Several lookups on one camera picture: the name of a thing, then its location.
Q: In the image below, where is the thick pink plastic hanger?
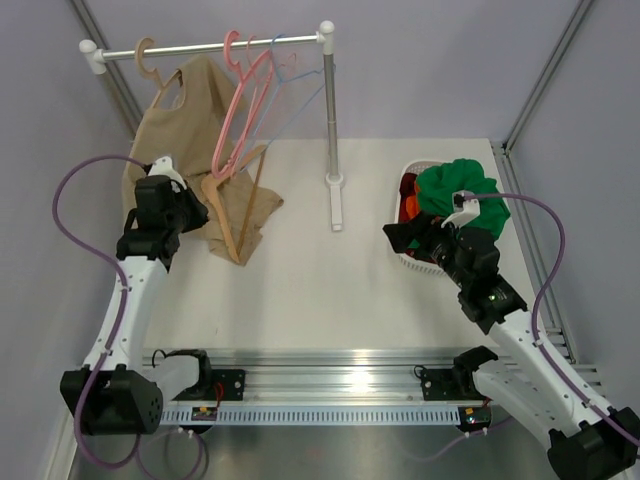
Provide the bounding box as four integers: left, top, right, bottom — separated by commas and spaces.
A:
211, 30, 275, 179

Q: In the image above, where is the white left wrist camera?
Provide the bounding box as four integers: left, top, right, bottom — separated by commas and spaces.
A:
143, 155, 188, 192

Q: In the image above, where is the beige plastic hanger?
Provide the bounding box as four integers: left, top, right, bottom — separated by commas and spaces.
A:
135, 37, 186, 109

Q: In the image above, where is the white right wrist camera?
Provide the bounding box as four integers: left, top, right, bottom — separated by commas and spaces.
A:
441, 190, 480, 228

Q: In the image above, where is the dark red garment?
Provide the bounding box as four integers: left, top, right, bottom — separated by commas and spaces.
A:
399, 172, 417, 199

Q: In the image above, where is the thin pink plastic hanger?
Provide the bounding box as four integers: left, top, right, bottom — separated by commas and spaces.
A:
220, 30, 288, 175

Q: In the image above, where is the wooden hanger with metal hook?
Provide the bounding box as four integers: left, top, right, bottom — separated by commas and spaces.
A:
201, 145, 267, 265

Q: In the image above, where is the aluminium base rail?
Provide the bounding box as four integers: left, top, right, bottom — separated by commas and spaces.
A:
64, 347, 601, 426

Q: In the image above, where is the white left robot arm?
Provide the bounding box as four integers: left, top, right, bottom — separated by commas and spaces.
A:
60, 173, 243, 436

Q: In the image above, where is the orange garment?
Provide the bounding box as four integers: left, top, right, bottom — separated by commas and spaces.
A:
401, 193, 421, 221

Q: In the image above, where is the blue wire hanger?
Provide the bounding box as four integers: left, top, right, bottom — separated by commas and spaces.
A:
242, 33, 325, 156

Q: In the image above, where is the beige t shirt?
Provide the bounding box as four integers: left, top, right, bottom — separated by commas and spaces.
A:
130, 54, 283, 265

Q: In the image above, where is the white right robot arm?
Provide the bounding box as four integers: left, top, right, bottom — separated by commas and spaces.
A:
383, 213, 639, 479

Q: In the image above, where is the white metal clothes rack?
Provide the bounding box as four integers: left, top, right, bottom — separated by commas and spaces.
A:
79, 20, 344, 232

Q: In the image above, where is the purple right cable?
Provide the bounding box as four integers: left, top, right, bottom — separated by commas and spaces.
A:
467, 192, 640, 449

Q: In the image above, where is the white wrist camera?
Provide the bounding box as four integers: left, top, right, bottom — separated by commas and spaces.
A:
441, 190, 480, 228
143, 155, 188, 192

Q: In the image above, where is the white laundry basket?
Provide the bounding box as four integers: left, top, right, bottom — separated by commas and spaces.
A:
394, 159, 501, 278

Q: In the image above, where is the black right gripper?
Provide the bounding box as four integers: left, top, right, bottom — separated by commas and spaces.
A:
383, 210, 471, 290

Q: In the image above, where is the green t shirt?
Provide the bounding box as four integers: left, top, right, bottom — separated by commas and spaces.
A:
407, 158, 512, 250

